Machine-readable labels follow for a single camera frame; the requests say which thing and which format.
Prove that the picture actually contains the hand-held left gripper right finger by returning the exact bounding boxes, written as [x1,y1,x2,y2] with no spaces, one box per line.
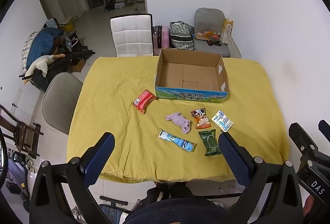
[219,132,304,224]

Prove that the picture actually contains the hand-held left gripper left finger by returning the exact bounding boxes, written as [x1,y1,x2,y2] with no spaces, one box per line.
[29,132,115,224]

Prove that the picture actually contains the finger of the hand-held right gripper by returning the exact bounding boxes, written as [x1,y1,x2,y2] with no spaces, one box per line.
[318,119,330,142]
[288,122,318,155]

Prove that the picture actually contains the green wet wipes packet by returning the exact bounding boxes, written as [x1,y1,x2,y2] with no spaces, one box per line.
[198,128,223,156]

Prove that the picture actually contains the white blue tissue packet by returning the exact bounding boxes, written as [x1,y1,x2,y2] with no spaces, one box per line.
[211,110,234,132]

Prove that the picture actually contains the orange snack packet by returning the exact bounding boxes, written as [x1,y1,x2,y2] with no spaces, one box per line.
[190,108,212,129]

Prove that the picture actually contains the light blue long packet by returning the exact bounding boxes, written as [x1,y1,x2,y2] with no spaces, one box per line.
[158,129,197,152]

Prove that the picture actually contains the purple cloth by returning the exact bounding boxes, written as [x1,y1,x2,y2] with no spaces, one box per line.
[166,112,193,135]

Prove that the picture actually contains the red snack packet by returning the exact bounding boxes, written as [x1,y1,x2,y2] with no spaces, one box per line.
[133,89,158,114]

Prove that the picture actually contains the person's right hand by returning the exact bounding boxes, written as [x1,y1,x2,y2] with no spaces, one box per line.
[303,193,317,217]

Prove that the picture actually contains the yellow tablecloth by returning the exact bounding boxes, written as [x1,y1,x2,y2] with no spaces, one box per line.
[66,56,290,184]

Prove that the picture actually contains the grey round-backed chair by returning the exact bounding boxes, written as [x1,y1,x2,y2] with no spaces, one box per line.
[42,72,84,135]

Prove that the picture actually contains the person's dark blue sweater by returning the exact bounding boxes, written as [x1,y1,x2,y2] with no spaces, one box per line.
[124,198,232,224]

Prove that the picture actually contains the dark wooden folding chair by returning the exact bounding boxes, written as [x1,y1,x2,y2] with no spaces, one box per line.
[0,105,43,157]

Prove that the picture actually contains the bicycle wheel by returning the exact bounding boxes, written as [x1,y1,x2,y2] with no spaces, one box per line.
[0,128,11,190]

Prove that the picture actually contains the small brown cardboard box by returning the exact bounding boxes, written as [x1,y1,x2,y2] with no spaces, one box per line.
[71,59,86,73]

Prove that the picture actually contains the white goose plush toy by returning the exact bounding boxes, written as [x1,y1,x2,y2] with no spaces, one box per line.
[22,54,65,80]

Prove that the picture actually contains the red black tool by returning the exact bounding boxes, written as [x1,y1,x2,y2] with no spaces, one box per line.
[207,36,223,47]

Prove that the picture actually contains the yellow white package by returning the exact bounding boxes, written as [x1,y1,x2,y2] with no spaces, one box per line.
[220,19,234,44]

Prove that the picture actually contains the white padded chair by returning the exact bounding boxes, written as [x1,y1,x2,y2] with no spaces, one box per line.
[110,14,154,57]

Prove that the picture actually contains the small orange wrapper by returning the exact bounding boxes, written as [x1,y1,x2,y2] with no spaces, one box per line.
[197,30,215,39]

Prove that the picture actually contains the dark blue cloth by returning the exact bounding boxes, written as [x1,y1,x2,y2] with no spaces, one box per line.
[26,27,64,70]

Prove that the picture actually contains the plaid blanket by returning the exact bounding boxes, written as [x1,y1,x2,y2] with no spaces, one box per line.
[22,32,38,72]

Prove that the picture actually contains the black white patterned bag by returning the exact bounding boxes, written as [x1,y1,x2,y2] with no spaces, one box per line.
[169,21,195,50]

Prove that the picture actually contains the pink suitcase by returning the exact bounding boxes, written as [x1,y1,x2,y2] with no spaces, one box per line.
[153,25,171,55]

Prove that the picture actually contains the grey cushioned chair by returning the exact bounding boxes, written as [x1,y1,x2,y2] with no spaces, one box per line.
[193,8,231,58]

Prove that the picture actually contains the black folded stroller frame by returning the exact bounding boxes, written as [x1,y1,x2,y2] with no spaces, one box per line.
[49,46,96,71]

